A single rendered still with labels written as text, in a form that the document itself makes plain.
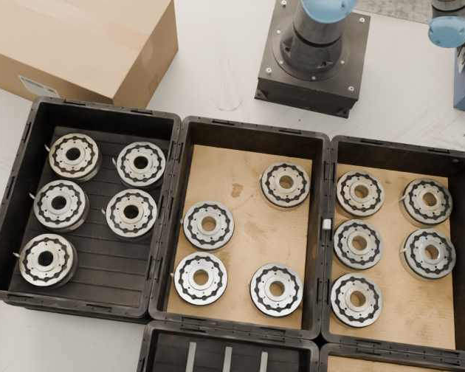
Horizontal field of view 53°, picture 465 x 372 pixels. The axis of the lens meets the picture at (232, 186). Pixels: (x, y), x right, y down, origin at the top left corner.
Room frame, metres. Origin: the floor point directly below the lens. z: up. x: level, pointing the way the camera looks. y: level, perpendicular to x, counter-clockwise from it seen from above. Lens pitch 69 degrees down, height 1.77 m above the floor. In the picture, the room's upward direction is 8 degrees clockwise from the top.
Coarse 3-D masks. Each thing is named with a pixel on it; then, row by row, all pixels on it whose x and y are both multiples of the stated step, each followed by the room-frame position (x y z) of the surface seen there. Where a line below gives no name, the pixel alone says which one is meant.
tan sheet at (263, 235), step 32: (192, 160) 0.40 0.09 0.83; (224, 160) 0.41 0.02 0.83; (256, 160) 0.42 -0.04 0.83; (288, 160) 0.43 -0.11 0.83; (192, 192) 0.33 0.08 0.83; (224, 192) 0.34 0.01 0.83; (256, 192) 0.35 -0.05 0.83; (256, 224) 0.28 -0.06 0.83; (288, 224) 0.29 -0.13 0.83; (224, 256) 0.20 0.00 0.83; (256, 256) 0.21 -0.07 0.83; (288, 256) 0.22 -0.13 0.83; (256, 320) 0.09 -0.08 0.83; (288, 320) 0.10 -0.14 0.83
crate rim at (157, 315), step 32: (256, 128) 0.45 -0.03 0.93; (288, 128) 0.46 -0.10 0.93; (320, 192) 0.33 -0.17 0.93; (320, 224) 0.27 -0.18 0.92; (160, 256) 0.17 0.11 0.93; (320, 256) 0.21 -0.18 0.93; (320, 288) 0.15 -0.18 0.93; (192, 320) 0.06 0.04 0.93; (224, 320) 0.07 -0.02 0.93; (320, 320) 0.09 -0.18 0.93
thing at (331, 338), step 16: (336, 144) 0.44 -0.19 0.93; (368, 144) 0.45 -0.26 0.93; (384, 144) 0.45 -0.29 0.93; (400, 144) 0.46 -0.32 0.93; (336, 160) 0.40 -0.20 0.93; (336, 176) 0.37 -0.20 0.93; (320, 336) 0.07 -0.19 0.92; (336, 336) 0.07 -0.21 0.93; (416, 352) 0.06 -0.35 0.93; (432, 352) 0.07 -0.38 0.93; (448, 352) 0.07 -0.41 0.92; (464, 352) 0.07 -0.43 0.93
